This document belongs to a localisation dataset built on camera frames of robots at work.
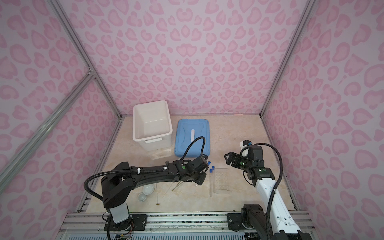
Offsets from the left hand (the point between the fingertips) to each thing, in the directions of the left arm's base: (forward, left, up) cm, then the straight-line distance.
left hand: (205, 175), depth 83 cm
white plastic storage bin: (+41, +38, -5) cm, 56 cm away
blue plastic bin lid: (+36, +11, -5) cm, 38 cm away
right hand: (+7, -14, +9) cm, 18 cm away
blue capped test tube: (-2, -3, -6) cm, 7 cm away
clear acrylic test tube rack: (-2, -9, -5) cm, 11 cm away
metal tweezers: (-2, +15, -6) cm, 16 cm away
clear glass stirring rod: (-6, +22, -7) cm, 24 cm away
